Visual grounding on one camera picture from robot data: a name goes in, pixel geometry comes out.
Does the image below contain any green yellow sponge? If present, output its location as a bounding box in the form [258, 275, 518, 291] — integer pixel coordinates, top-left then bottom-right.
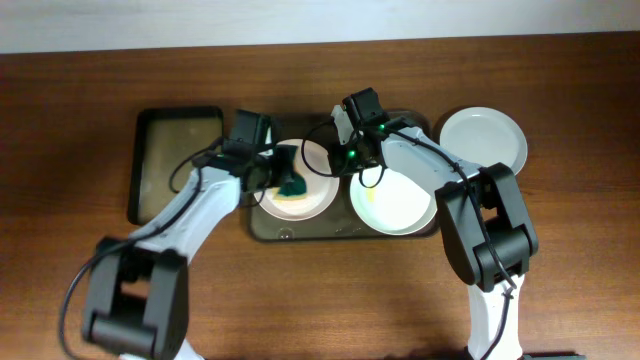
[273, 173, 307, 201]

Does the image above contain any pink white plate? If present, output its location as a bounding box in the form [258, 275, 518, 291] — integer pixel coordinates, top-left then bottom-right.
[259, 139, 340, 221]

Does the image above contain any pale grey plate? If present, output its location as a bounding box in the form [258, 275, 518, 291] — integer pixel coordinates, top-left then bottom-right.
[438, 107, 528, 174]

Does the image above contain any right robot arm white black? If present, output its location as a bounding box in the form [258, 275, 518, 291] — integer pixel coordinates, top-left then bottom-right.
[329, 118, 539, 359]

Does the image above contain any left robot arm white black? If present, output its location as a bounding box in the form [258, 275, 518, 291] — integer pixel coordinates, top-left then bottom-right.
[81, 141, 301, 359]

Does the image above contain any large dark serving tray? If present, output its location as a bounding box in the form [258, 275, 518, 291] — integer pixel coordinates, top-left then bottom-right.
[240, 109, 439, 243]

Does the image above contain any small black water tray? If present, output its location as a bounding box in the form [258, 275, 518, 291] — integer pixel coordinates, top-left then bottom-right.
[127, 105, 224, 225]

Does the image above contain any cream white plate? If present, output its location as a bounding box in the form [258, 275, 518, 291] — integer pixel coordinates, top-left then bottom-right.
[349, 167, 437, 236]

